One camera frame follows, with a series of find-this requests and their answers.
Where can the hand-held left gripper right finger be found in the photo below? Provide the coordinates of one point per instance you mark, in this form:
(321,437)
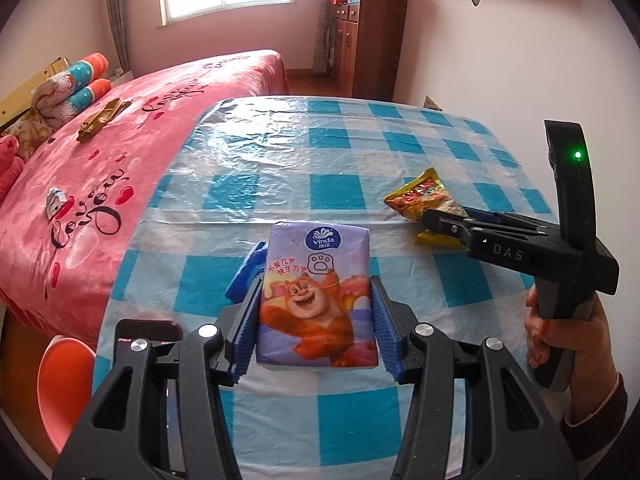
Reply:
(387,340)

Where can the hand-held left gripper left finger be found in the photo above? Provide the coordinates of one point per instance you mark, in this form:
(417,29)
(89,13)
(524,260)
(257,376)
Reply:
(246,345)

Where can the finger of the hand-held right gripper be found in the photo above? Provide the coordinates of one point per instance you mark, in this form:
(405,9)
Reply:
(450,225)
(520,222)

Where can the yellow snack bag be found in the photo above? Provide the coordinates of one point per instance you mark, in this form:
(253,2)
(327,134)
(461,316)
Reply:
(415,195)

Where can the bear print tissue pack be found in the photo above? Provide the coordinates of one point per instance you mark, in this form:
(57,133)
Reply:
(315,280)

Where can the person's right forearm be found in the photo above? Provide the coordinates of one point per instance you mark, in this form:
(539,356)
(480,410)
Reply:
(595,425)

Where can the person's right hand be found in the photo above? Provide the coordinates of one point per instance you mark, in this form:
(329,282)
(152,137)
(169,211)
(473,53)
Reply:
(600,355)

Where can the blue checked tablecloth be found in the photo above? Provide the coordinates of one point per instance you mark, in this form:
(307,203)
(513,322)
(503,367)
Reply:
(350,160)

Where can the orange plastic stool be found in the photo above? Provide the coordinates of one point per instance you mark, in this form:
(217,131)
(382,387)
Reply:
(65,390)

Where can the brown wooden cabinet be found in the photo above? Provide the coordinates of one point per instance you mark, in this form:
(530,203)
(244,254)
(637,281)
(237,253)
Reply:
(375,45)

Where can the grey checked curtain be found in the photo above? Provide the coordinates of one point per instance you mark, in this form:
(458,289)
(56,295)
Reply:
(322,35)
(117,10)

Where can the bed with pink bedspread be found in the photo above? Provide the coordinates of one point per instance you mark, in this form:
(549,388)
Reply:
(165,125)

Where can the small white blue wrapper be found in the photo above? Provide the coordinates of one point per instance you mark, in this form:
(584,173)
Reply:
(56,203)

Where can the golden brown cloth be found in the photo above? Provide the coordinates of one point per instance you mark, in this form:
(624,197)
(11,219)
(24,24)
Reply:
(102,117)

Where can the folded pink blanket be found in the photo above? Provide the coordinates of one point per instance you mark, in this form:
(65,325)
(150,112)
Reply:
(9,165)

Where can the floral pillow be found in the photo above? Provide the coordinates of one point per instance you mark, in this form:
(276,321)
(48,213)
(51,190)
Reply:
(30,132)

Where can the folded cartoon print quilt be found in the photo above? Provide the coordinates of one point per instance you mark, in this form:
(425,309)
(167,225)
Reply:
(50,92)

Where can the yellow headboard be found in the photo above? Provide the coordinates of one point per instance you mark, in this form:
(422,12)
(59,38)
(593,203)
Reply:
(25,92)

